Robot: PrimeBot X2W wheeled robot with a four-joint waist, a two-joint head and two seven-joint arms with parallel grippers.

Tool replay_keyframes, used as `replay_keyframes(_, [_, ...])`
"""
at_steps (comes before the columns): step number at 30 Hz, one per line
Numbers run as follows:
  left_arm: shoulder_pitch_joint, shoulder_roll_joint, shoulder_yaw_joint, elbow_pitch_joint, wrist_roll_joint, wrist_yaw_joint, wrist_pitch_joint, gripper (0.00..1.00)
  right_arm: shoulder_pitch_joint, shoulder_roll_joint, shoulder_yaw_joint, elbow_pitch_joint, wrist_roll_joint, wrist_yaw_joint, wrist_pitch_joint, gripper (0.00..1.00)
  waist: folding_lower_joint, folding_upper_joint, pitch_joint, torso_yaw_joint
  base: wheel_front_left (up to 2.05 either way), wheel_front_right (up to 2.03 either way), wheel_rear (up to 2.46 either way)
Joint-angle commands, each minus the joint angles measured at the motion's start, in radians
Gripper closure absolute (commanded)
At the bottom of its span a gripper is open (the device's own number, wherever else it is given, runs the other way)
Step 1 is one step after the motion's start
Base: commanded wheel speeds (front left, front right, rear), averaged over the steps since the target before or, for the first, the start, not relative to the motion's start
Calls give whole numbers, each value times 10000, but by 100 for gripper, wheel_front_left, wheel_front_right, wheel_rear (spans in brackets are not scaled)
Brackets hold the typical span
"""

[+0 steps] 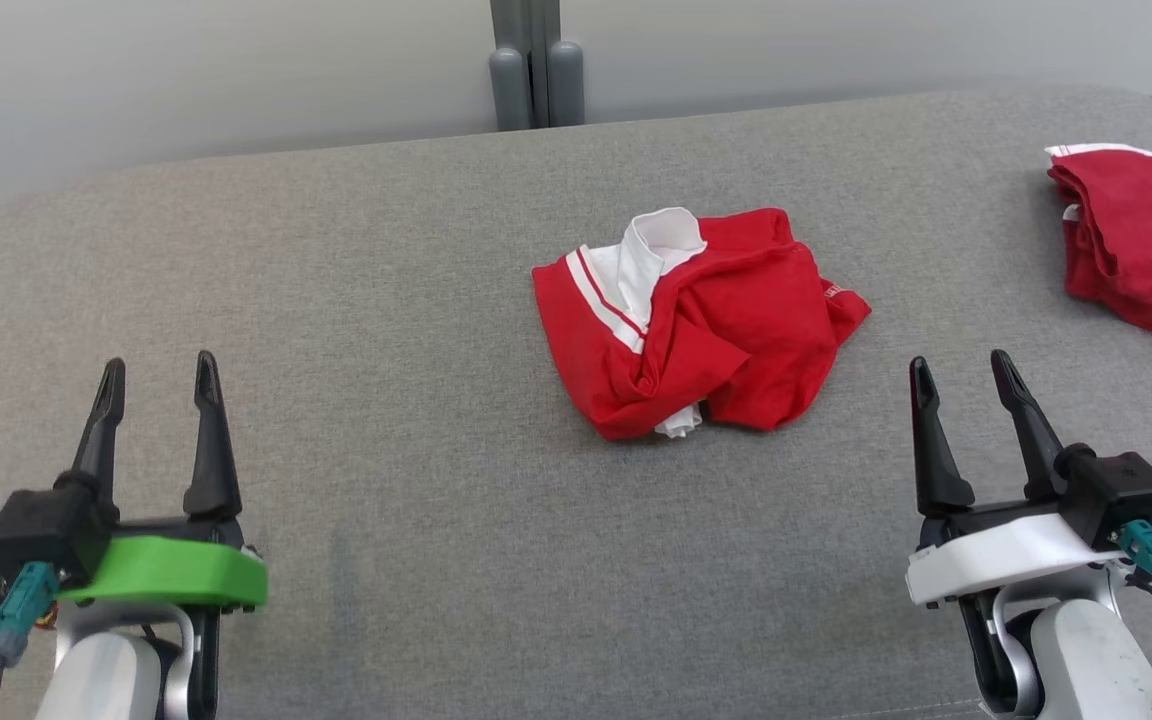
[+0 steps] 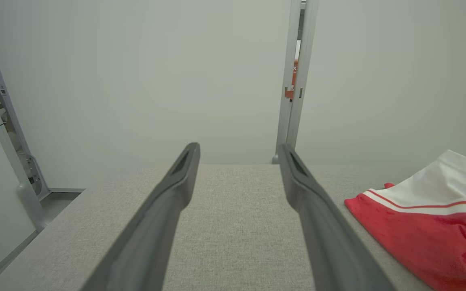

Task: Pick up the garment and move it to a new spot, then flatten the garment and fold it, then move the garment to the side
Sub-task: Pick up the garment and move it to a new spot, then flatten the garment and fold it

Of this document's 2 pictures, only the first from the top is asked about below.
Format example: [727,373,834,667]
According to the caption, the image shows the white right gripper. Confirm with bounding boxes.
[904,348,1128,609]

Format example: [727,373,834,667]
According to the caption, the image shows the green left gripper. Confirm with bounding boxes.
[56,349,270,613]

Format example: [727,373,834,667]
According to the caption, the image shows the red shorts with white stripe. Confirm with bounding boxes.
[1044,143,1152,348]

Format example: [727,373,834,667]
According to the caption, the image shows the red basketball jersey white trim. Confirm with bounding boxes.
[532,206,873,442]

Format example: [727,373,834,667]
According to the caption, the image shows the left cable with teal connector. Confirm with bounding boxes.
[0,560,59,720]

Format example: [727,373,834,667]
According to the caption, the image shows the grey rounded post cap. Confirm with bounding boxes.
[489,45,535,132]
[546,40,586,128]

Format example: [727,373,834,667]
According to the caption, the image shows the grey partition post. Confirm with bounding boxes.
[489,0,563,131]

